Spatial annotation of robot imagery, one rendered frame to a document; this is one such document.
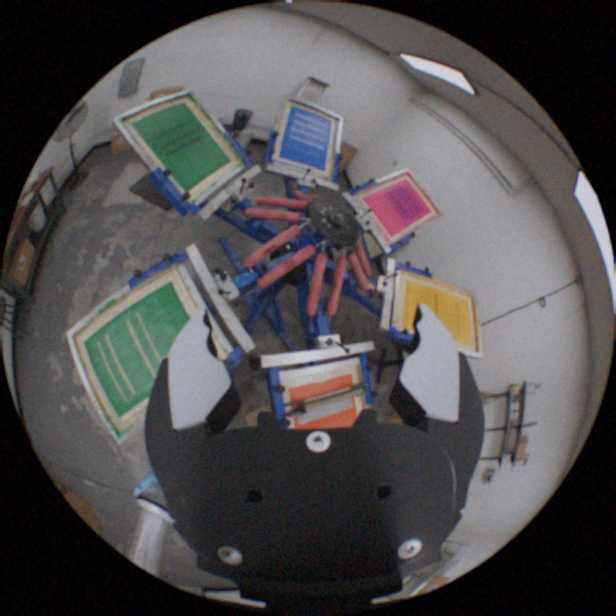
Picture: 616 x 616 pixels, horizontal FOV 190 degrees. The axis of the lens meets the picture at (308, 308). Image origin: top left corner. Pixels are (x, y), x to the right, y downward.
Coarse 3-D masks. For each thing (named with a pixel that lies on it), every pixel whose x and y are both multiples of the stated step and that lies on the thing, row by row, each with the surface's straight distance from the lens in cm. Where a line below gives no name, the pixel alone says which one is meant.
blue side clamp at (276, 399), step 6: (270, 378) 92; (270, 384) 93; (276, 384) 94; (270, 390) 95; (270, 396) 97; (276, 396) 94; (282, 396) 95; (270, 402) 99; (276, 402) 94; (282, 402) 95; (276, 408) 94; (282, 408) 96; (276, 414) 95; (282, 414) 96
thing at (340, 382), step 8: (344, 376) 118; (328, 384) 112; (336, 384) 115; (344, 384) 119; (352, 384) 123; (328, 392) 112; (352, 400) 123; (352, 408) 124; (328, 416) 114; (336, 416) 118; (344, 416) 121; (352, 416) 125
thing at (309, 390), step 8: (312, 384) 107; (320, 384) 109; (296, 392) 103; (304, 392) 105; (312, 392) 107; (320, 392) 110; (296, 400) 103; (296, 416) 105; (296, 424) 106; (304, 424) 108; (312, 424) 110; (320, 424) 113
